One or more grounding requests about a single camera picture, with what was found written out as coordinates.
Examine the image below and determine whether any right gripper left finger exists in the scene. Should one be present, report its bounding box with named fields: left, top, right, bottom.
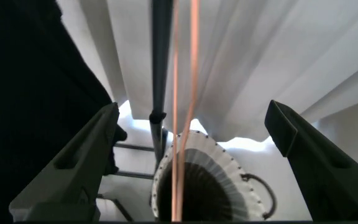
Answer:
left=8, top=101, right=121, bottom=223

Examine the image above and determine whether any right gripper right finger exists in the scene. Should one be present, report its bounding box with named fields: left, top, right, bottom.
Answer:
left=264, top=99, right=358, bottom=223

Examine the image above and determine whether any black garment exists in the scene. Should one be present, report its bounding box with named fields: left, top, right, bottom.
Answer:
left=0, top=0, right=129, bottom=223

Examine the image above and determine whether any white laundry basket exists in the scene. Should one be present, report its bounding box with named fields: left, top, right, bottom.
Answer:
left=150, top=129, right=278, bottom=223

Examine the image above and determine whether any black clothes rack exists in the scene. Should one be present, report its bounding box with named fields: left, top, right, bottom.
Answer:
left=104, top=0, right=175, bottom=181

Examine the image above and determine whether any white curtain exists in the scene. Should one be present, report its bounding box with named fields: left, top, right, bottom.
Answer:
left=56, top=0, right=358, bottom=143

